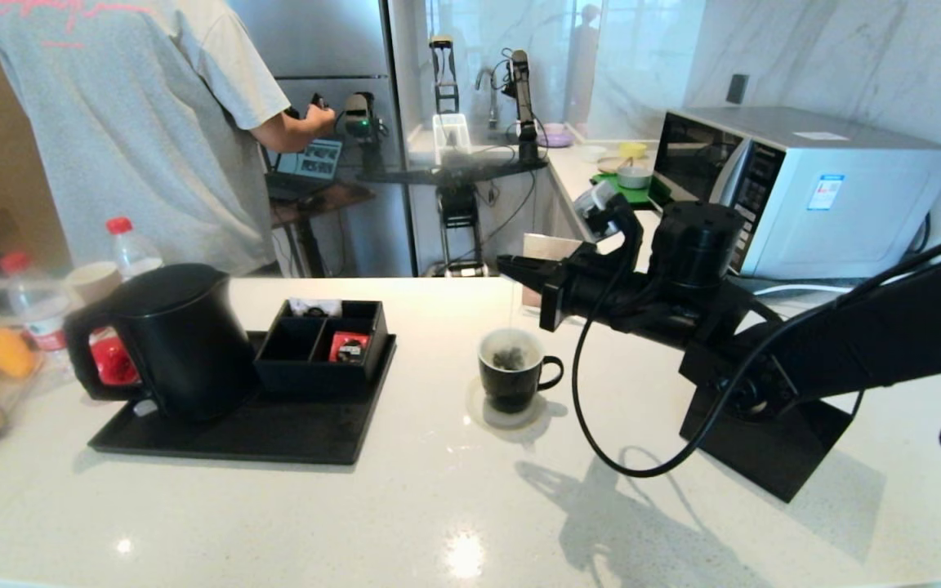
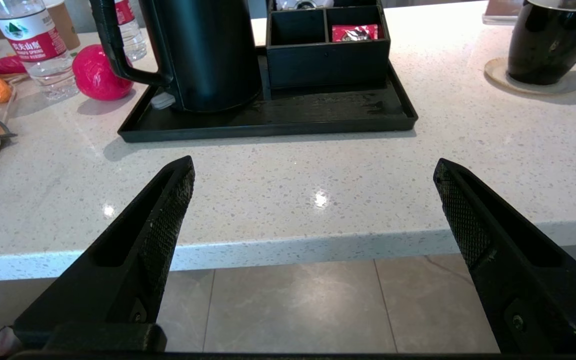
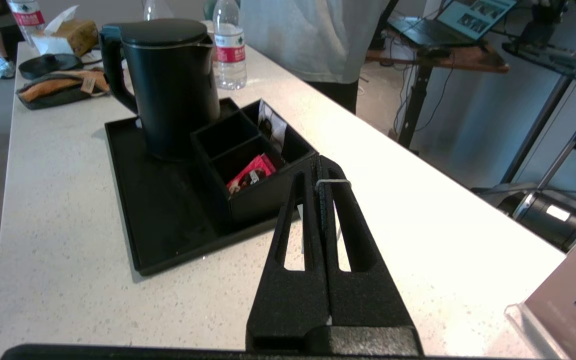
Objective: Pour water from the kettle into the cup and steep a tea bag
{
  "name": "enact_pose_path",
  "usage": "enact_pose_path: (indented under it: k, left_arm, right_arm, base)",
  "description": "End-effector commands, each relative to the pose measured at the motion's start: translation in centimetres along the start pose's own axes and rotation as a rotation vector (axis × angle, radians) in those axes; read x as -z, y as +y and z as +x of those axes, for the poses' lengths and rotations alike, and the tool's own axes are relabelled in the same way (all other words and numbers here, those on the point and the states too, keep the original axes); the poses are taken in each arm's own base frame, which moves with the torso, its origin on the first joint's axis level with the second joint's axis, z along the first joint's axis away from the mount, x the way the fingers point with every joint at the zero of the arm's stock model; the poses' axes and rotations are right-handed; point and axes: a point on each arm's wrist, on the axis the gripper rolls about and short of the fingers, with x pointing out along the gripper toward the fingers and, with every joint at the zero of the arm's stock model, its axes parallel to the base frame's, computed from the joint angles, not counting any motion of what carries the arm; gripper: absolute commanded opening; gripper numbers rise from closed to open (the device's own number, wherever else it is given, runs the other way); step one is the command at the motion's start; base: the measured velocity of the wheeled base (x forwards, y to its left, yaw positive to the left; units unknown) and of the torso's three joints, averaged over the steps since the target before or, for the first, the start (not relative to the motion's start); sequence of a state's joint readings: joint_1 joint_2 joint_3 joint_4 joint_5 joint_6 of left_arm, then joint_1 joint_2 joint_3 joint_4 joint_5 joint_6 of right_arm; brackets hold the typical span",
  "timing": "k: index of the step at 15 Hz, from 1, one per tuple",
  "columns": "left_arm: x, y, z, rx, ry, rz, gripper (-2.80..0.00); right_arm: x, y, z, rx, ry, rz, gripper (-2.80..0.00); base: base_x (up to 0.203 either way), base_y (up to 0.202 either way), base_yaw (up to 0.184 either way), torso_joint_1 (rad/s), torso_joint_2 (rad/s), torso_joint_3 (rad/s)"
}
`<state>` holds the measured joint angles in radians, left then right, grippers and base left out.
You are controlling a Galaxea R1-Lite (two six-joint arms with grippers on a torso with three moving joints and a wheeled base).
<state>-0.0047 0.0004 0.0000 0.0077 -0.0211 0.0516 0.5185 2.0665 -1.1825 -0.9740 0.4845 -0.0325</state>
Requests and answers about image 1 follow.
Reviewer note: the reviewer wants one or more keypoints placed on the yellow bowl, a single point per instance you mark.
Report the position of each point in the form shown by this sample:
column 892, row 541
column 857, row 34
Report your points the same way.
column 632, row 150

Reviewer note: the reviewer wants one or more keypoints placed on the chrome kitchen faucet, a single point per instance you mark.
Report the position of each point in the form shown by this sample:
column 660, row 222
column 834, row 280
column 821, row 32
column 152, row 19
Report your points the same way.
column 487, row 90

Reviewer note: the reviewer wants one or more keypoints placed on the black mug white inside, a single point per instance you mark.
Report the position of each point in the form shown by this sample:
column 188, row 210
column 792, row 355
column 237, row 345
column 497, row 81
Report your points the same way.
column 511, row 392

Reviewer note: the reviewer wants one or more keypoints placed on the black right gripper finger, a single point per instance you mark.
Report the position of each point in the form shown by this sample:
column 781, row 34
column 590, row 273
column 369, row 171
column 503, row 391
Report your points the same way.
column 532, row 266
column 537, row 283

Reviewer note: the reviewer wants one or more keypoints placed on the small white bowl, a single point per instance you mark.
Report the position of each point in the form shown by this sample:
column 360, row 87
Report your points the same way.
column 593, row 153

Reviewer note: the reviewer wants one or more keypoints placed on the red round disc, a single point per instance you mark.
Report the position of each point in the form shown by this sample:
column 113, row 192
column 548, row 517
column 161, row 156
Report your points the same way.
column 115, row 359

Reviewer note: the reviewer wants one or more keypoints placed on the silver refrigerator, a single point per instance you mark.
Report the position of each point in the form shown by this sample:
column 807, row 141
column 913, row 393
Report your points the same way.
column 332, row 49

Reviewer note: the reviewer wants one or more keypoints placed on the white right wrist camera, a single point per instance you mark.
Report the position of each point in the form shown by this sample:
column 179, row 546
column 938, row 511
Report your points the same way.
column 597, row 208

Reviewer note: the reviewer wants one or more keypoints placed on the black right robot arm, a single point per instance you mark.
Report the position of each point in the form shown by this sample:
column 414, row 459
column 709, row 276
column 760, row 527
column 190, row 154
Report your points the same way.
column 846, row 343

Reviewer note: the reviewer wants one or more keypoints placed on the green mat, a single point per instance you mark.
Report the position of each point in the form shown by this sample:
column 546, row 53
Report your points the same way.
column 642, row 194

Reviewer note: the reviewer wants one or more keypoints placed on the grey bowl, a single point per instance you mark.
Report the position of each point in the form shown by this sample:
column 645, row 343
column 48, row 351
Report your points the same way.
column 632, row 177

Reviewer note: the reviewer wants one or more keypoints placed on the black serving tray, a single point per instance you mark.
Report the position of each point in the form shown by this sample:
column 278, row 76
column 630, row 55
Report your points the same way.
column 291, row 433

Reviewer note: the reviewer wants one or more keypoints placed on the dark wall outlet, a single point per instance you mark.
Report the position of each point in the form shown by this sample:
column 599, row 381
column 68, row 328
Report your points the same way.
column 736, row 90

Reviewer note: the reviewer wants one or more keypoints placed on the QR code sign stand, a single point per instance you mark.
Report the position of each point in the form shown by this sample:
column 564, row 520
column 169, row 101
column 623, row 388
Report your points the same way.
column 536, row 249

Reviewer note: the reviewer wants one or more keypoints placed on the red sachet packet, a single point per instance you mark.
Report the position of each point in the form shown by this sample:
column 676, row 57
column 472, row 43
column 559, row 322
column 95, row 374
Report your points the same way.
column 348, row 343

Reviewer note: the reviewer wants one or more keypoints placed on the orange fruit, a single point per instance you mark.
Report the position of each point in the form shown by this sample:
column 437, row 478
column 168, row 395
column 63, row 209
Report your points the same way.
column 6, row 351

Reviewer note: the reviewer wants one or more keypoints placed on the silver microwave oven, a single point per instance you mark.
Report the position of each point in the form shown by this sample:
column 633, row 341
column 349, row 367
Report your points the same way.
column 846, row 196

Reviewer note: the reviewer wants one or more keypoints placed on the camera on tripod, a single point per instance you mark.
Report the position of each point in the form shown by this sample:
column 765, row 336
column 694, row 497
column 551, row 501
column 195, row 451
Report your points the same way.
column 360, row 114

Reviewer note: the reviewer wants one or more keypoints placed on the beige paper cup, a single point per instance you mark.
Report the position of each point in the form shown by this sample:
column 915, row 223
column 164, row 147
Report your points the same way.
column 95, row 280

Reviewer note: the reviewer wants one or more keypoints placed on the black upright stand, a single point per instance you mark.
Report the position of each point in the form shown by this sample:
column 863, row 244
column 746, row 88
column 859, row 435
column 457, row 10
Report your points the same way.
column 443, row 82

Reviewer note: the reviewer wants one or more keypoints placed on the person in grey t-shirt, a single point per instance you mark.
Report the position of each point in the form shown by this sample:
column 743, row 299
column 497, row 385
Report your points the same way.
column 136, row 122

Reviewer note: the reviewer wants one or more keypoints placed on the round translucent coaster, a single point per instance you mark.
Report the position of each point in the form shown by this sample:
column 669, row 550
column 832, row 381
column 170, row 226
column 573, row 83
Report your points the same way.
column 521, row 420

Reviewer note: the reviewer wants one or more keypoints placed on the open laptop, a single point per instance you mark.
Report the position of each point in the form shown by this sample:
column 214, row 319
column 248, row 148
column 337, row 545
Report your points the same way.
column 315, row 159

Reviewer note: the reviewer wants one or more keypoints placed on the clear water bottle red cap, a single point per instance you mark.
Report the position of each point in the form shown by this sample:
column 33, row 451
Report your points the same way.
column 37, row 310
column 131, row 253

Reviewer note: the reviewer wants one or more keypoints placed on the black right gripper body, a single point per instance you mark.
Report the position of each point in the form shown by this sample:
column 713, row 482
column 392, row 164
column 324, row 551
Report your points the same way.
column 601, row 290

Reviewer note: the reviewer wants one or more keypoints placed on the black compartment organizer box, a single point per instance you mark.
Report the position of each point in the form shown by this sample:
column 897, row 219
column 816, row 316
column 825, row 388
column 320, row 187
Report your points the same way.
column 295, row 380

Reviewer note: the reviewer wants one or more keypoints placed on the black background robot arm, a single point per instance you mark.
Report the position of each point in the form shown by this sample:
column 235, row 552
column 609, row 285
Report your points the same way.
column 522, row 98

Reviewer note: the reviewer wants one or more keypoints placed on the brown wooden desk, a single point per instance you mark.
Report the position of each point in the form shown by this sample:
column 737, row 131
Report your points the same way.
column 332, row 200

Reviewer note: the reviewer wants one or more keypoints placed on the dark foil packet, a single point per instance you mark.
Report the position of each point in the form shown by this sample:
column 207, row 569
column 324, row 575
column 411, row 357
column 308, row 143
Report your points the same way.
column 510, row 358

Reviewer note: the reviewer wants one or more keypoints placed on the black electric kettle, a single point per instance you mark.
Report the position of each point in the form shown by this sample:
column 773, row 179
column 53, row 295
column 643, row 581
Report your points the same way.
column 185, row 343

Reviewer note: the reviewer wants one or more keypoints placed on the black tissue box white top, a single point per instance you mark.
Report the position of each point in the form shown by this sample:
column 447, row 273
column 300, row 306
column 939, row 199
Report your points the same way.
column 764, row 449

